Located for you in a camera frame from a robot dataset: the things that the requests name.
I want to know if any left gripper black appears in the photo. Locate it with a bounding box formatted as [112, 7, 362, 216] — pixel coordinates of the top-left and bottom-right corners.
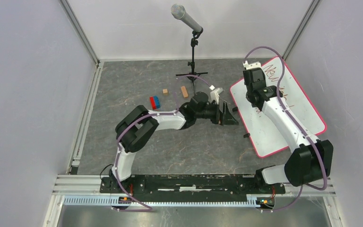
[194, 101, 238, 125]

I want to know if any pink-framed whiteboard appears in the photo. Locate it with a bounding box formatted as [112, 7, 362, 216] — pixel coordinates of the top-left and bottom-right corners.
[230, 57, 327, 158]

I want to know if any red blue toy brick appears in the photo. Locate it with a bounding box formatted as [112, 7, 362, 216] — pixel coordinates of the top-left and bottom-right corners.
[149, 96, 161, 110]

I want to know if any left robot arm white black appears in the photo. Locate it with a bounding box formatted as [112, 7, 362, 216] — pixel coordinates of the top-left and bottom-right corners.
[109, 92, 238, 193]

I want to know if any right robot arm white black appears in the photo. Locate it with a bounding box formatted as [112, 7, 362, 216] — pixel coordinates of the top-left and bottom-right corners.
[243, 65, 334, 193]

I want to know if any long wooden block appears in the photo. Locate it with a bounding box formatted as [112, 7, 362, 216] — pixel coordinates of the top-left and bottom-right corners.
[181, 86, 189, 98]

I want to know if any black microphone tripod stand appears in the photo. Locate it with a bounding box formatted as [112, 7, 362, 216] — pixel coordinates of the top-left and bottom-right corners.
[175, 28, 208, 94]

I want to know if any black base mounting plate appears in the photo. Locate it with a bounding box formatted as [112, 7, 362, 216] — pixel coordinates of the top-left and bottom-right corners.
[100, 174, 285, 203]

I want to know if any silver microphone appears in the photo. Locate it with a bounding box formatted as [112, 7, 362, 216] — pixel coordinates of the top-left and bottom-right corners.
[171, 4, 203, 34]

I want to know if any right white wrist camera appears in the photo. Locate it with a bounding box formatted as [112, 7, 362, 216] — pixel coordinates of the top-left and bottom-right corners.
[243, 61, 261, 70]

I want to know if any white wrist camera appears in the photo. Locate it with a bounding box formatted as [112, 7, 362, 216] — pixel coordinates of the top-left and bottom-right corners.
[243, 61, 261, 70]
[209, 85, 223, 104]

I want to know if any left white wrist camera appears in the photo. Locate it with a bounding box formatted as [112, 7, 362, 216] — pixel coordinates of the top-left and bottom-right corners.
[209, 85, 223, 104]

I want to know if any grey slotted cable duct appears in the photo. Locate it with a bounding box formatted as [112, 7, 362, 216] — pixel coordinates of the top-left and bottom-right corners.
[63, 195, 274, 208]

